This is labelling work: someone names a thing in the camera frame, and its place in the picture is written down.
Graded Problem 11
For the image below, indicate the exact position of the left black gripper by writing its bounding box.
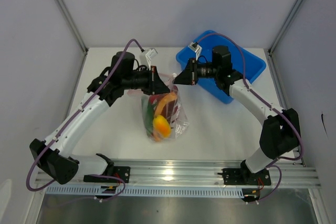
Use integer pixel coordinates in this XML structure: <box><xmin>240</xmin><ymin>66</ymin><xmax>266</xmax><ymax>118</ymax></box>
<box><xmin>122</xmin><ymin>66</ymin><xmax>170</xmax><ymax>96</ymax></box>

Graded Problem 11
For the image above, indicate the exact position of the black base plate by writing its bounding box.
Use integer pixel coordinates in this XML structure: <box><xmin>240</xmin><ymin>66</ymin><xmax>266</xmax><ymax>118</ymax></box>
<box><xmin>83</xmin><ymin>166</ymin><xmax>131</xmax><ymax>183</ymax></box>
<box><xmin>217</xmin><ymin>168</ymin><xmax>271</xmax><ymax>186</ymax></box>

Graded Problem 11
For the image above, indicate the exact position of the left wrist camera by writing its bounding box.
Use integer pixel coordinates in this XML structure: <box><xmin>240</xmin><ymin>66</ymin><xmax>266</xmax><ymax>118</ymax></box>
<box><xmin>139</xmin><ymin>48</ymin><xmax>158</xmax><ymax>69</ymax></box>

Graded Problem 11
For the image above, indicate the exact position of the slotted cable duct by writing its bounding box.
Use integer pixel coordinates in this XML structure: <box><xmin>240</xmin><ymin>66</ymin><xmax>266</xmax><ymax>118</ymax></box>
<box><xmin>46</xmin><ymin>185</ymin><xmax>244</xmax><ymax>198</ymax></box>

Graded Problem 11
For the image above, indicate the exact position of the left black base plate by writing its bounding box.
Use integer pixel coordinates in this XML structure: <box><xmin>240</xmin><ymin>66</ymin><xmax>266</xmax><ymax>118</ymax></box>
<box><xmin>83</xmin><ymin>166</ymin><xmax>131</xmax><ymax>183</ymax></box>

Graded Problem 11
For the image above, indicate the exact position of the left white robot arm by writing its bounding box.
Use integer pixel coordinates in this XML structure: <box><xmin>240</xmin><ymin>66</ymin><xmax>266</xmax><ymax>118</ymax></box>
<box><xmin>29</xmin><ymin>51</ymin><xmax>170</xmax><ymax>185</ymax></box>

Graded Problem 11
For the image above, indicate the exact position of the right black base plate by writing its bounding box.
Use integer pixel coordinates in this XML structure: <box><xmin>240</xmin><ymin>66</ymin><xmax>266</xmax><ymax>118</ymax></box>
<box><xmin>217</xmin><ymin>168</ymin><xmax>271</xmax><ymax>186</ymax></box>

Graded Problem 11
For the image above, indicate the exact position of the clear zip top bag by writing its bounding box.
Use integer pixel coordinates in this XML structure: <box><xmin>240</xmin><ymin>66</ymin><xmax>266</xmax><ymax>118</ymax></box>
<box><xmin>127</xmin><ymin>73</ymin><xmax>189</xmax><ymax>143</ymax></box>

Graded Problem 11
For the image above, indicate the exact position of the blue plastic bin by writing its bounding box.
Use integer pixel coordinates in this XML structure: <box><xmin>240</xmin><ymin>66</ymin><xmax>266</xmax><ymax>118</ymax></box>
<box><xmin>176</xmin><ymin>30</ymin><xmax>266</xmax><ymax>104</ymax></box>

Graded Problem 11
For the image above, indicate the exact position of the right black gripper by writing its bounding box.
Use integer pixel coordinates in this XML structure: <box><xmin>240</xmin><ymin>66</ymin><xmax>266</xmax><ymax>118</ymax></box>
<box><xmin>173</xmin><ymin>58</ymin><xmax>219</xmax><ymax>86</ymax></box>

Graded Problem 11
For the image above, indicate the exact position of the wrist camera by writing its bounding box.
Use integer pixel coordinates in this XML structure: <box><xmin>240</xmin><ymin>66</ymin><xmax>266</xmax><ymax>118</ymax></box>
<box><xmin>188</xmin><ymin>42</ymin><xmax>202</xmax><ymax>61</ymax></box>
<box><xmin>139</xmin><ymin>48</ymin><xmax>158</xmax><ymax>69</ymax></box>

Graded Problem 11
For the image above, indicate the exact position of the red toy lobster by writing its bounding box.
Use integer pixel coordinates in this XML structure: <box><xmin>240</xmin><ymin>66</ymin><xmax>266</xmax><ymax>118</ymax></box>
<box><xmin>149</xmin><ymin>92</ymin><xmax>178</xmax><ymax>125</ymax></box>

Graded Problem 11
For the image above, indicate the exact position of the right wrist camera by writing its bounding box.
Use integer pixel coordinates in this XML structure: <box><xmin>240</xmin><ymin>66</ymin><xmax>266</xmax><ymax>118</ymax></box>
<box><xmin>188</xmin><ymin>42</ymin><xmax>202</xmax><ymax>61</ymax></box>

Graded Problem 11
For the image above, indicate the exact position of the yellow orange toy fruit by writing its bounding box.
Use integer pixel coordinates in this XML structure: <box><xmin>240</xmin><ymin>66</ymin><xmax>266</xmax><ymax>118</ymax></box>
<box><xmin>153</xmin><ymin>115</ymin><xmax>171</xmax><ymax>137</ymax></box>

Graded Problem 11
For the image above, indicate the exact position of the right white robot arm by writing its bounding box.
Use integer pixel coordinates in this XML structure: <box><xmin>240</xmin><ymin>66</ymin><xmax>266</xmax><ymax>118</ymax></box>
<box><xmin>174</xmin><ymin>42</ymin><xmax>301</xmax><ymax>184</ymax></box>

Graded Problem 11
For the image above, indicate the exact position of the aluminium rail frame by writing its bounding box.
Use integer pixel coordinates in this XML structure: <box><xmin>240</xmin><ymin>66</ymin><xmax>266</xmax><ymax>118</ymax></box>
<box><xmin>35</xmin><ymin>159</ymin><xmax>321</xmax><ymax>188</ymax></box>

